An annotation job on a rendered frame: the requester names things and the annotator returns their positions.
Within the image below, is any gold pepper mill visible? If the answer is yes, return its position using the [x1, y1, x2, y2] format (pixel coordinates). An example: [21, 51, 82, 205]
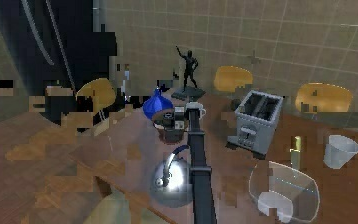
[289, 135, 303, 171]

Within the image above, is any yellow chair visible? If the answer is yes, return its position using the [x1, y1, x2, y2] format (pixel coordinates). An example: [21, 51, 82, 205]
[213, 65, 254, 94]
[82, 185, 175, 224]
[75, 77, 118, 116]
[294, 82, 354, 114]

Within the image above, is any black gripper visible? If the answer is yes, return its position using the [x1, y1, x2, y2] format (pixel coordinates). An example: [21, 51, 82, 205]
[162, 111, 177, 131]

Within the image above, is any brown wooden table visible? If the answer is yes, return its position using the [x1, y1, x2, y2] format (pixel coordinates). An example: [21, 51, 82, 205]
[0, 89, 358, 224]

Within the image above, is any clear glass bowl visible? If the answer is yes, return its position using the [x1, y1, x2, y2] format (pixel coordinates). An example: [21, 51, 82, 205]
[248, 160, 321, 224]

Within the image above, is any small white bowl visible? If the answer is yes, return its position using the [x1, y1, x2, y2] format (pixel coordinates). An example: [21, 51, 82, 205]
[257, 191, 294, 223]

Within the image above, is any black figure statue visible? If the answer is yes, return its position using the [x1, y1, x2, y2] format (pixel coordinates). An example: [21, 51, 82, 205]
[170, 45, 207, 101]

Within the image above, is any large black block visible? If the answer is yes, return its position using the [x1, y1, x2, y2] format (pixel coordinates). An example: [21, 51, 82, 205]
[0, 0, 118, 125]

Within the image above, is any white mug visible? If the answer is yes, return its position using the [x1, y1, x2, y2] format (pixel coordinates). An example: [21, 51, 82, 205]
[185, 101, 208, 120]

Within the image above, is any blue onion-shaped vase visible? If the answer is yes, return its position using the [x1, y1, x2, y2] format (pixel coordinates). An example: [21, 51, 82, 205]
[142, 87, 175, 120]

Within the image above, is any white beaker cup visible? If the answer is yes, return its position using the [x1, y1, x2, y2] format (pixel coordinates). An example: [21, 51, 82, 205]
[322, 134, 358, 170]

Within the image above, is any silver kettle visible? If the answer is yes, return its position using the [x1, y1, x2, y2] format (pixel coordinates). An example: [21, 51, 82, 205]
[149, 144, 195, 209]

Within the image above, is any silver toaster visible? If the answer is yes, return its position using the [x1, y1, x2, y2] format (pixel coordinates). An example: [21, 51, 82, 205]
[226, 89, 284, 160]

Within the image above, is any brown flowerpot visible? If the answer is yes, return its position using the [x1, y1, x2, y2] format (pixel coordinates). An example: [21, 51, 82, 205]
[151, 107, 189, 145]

